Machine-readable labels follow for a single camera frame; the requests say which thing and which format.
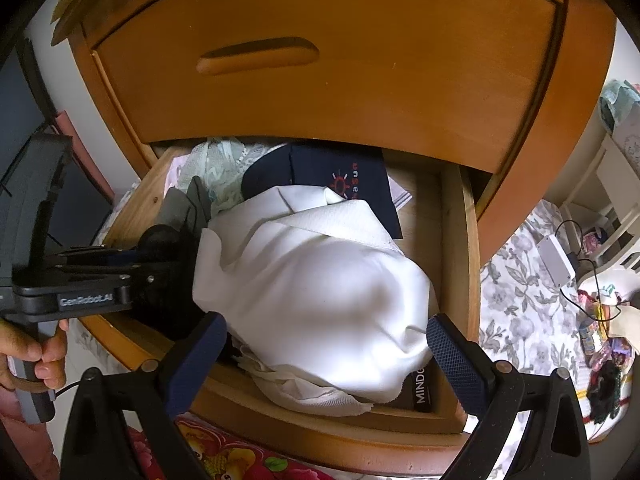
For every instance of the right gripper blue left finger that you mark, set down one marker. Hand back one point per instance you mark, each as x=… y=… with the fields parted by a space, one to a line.
x=189 y=362

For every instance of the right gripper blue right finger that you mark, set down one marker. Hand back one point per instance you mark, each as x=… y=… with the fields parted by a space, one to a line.
x=463 y=363

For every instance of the black sock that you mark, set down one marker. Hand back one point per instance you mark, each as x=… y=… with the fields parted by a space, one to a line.
x=167 y=262

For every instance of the white cloth garment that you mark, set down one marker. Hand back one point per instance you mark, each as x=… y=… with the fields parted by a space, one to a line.
x=313 y=285

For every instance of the grey sock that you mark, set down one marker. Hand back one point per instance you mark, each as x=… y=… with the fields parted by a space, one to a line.
x=186 y=211

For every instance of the cream mesh cloth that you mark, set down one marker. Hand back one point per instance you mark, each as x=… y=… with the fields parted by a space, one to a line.
x=299 y=394

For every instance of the left hand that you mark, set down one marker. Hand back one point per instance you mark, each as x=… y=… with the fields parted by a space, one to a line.
x=48 y=357

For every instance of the grey floral bedding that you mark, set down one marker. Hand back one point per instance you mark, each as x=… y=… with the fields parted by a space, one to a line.
x=524 y=318

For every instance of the dark blue cabinet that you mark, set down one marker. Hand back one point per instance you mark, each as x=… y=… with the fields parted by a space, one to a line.
x=48 y=202

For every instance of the red floral blanket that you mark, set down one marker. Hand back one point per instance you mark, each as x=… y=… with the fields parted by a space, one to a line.
x=226 y=457

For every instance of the pile of small trinkets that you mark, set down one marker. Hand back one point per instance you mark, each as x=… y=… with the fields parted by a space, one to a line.
x=598 y=343

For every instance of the black remote and pouch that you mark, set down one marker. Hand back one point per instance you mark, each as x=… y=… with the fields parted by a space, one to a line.
x=603 y=392

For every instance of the white power adapter box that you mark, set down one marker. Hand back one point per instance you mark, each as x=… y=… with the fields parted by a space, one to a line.
x=555 y=260

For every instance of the pale green lace garment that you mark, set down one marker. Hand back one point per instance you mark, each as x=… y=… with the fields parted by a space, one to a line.
x=221 y=165

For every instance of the white cutout storage rack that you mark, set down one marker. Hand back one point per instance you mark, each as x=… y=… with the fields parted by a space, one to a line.
x=602 y=212

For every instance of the wooden nightstand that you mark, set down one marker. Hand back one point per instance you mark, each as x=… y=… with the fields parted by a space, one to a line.
x=461 y=215

